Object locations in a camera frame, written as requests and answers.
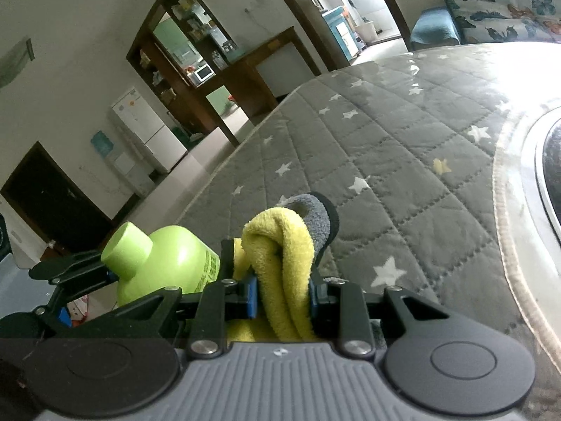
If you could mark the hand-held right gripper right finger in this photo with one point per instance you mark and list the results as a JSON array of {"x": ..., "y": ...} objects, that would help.
[{"x": 312, "y": 298}]

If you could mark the white refrigerator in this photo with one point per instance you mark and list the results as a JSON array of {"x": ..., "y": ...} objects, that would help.
[{"x": 149, "y": 136}]

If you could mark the blue cabinet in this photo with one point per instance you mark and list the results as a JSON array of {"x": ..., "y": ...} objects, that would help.
[{"x": 339, "y": 30}]

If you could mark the blue sofa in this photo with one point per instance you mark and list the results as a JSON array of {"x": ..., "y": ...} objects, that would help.
[{"x": 431, "y": 26}]

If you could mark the white microwave oven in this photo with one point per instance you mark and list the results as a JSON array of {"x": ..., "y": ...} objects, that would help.
[{"x": 204, "y": 73}]

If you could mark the green plastic bottle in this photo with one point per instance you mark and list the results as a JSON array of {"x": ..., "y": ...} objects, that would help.
[{"x": 175, "y": 258}]

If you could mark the green wall picture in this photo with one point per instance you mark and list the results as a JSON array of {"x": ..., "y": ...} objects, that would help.
[{"x": 15, "y": 61}]

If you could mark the yellow and grey cleaning cloth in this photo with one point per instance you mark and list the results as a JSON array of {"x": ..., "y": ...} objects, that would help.
[{"x": 285, "y": 263}]

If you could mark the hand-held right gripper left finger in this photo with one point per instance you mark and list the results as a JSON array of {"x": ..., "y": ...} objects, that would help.
[{"x": 250, "y": 298}]

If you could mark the dark wooden shelf cabinet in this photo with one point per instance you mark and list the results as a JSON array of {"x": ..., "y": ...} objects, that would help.
[{"x": 144, "y": 48}]

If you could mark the white bucket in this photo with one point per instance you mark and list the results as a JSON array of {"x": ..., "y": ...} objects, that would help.
[{"x": 367, "y": 33}]

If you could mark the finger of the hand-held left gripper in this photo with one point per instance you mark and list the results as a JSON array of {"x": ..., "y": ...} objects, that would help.
[{"x": 70, "y": 267}]

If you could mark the round black induction cooktop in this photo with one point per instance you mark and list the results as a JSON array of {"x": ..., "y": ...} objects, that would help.
[{"x": 553, "y": 162}]

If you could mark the butterfly print cushion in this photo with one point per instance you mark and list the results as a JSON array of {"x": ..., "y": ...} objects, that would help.
[{"x": 495, "y": 8}]

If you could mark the dark door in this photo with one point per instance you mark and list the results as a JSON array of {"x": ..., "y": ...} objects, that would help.
[{"x": 52, "y": 201}]

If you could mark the white water dispenser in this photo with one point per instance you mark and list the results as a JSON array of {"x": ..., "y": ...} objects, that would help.
[{"x": 127, "y": 166}]

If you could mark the brown wooden door frame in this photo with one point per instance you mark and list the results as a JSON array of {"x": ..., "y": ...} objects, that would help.
[{"x": 307, "y": 17}]

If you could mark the dark wooden desk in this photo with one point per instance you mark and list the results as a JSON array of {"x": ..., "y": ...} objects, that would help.
[{"x": 263, "y": 52}]

